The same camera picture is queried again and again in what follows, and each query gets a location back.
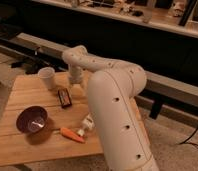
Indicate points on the black rectangular box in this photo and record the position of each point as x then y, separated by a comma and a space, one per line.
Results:
64, 98

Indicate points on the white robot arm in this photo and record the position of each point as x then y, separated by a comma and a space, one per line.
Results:
109, 89

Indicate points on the long wooden shelf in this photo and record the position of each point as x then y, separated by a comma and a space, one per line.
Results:
144, 16

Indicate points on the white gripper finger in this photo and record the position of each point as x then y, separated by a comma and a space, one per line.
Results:
83, 85
71, 85

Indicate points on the wooden table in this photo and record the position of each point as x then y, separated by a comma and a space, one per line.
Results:
47, 144

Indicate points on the white paper cup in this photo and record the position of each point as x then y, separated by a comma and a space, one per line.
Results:
47, 75

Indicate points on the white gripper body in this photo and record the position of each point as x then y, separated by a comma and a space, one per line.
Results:
75, 74

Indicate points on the white squeeze bottle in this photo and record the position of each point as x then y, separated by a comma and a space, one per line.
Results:
87, 124

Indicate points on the orange carrot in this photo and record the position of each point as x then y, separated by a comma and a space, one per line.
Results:
71, 135

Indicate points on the purple bowl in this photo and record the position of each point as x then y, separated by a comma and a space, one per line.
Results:
32, 120

